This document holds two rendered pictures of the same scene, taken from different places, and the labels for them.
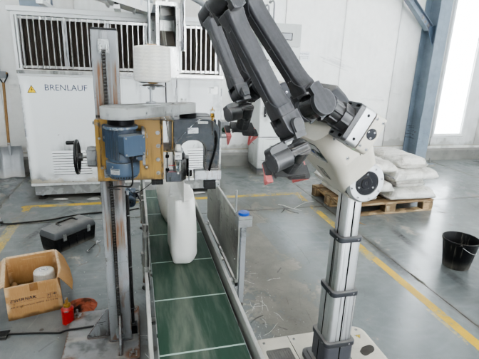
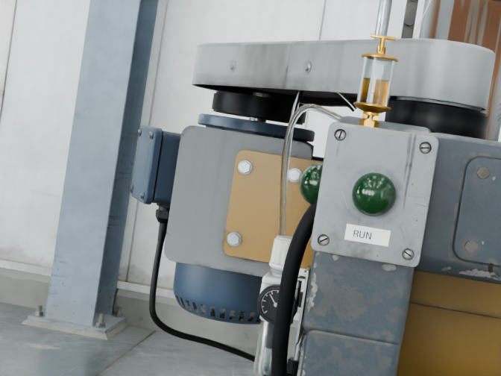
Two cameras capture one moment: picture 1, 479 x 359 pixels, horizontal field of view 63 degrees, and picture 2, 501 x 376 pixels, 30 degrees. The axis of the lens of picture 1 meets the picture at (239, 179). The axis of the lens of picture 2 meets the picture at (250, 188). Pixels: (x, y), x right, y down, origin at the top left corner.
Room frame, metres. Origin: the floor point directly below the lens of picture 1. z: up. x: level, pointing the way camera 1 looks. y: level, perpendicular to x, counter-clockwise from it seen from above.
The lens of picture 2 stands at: (2.25, -0.54, 1.31)
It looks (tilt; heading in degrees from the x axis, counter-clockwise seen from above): 3 degrees down; 113
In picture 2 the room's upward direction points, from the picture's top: 9 degrees clockwise
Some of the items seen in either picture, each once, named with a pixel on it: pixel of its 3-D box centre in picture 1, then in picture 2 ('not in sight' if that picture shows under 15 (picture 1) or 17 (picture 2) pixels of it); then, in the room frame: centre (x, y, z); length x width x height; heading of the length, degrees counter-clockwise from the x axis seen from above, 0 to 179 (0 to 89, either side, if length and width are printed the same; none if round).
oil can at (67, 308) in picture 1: (66, 307); not in sight; (2.10, 1.05, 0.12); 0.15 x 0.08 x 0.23; 15
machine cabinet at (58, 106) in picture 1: (128, 105); not in sight; (5.06, 1.46, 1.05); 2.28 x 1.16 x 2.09; 105
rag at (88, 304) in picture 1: (82, 304); not in sight; (2.27, 1.03, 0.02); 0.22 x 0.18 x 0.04; 15
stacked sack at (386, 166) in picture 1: (364, 164); not in sight; (4.37, -1.43, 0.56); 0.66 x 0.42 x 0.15; 105
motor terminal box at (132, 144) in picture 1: (132, 147); (168, 176); (1.71, 0.49, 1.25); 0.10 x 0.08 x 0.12; 130
